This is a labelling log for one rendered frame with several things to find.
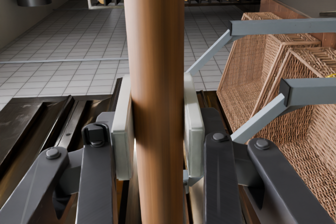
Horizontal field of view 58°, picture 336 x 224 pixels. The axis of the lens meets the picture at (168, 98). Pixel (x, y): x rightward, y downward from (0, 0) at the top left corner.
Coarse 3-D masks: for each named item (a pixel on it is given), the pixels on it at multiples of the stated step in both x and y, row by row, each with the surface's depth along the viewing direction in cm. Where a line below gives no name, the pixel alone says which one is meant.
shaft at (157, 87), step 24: (144, 0) 14; (168, 0) 14; (144, 24) 14; (168, 24) 14; (144, 48) 15; (168, 48) 15; (144, 72) 15; (168, 72) 15; (144, 96) 16; (168, 96) 16; (144, 120) 17; (168, 120) 17; (144, 144) 18; (168, 144) 17; (144, 168) 18; (168, 168) 18; (144, 192) 19; (168, 192) 19; (144, 216) 21; (168, 216) 20
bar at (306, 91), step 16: (240, 32) 100; (256, 32) 101; (272, 32) 101; (288, 32) 101; (304, 32) 101; (288, 80) 59; (304, 80) 59; (320, 80) 59; (288, 96) 57; (304, 96) 58; (320, 96) 58; (272, 112) 60; (240, 128) 63; (256, 128) 62
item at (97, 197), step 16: (96, 128) 13; (96, 144) 13; (96, 160) 13; (80, 176) 12; (96, 176) 12; (112, 176) 12; (80, 192) 11; (96, 192) 11; (112, 192) 11; (80, 208) 10; (96, 208) 10; (112, 208) 10
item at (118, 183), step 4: (120, 80) 171; (120, 84) 166; (116, 92) 158; (116, 96) 153; (116, 100) 149; (116, 104) 146; (116, 180) 117; (120, 180) 123; (116, 184) 116; (120, 184) 122; (116, 188) 115; (120, 188) 120; (116, 192) 114; (120, 192) 119; (120, 196) 118; (120, 200) 117
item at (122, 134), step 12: (120, 96) 17; (120, 108) 16; (120, 120) 15; (132, 120) 17; (120, 132) 14; (132, 132) 17; (120, 144) 14; (132, 144) 17; (120, 156) 15; (132, 156) 16; (120, 168) 15
